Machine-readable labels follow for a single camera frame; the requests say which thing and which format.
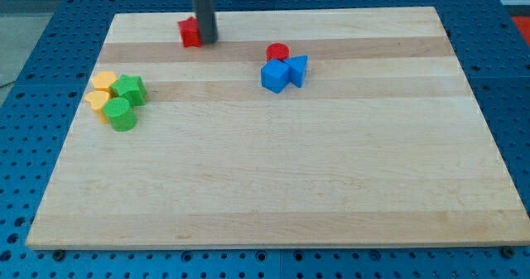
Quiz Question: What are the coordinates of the red circle block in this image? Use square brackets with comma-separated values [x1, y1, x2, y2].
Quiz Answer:
[266, 42, 290, 61]

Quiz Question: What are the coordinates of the red star block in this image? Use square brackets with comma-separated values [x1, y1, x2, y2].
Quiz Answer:
[177, 17, 202, 48]

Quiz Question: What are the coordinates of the green star block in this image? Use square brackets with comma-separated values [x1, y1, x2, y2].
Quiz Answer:
[111, 75, 147, 107]

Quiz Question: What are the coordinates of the green circle block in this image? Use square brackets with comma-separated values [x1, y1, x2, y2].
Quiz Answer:
[104, 97, 137, 132]

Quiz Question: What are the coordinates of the blue cube block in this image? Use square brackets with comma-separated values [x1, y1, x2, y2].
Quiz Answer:
[261, 59, 290, 94]

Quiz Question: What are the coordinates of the blue triangle block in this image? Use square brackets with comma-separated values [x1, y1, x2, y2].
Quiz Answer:
[284, 55, 309, 88]

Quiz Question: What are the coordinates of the light wooden board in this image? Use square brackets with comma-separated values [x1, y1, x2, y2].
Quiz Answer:
[26, 7, 529, 250]

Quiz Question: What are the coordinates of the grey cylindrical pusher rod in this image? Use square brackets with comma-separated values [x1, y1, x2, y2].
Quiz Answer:
[192, 0, 218, 45]

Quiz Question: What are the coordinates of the yellow pentagon block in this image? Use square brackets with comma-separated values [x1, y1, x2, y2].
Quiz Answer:
[92, 71, 118, 96]

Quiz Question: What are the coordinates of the yellow heart block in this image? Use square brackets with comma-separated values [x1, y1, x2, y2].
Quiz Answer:
[84, 90, 111, 124]

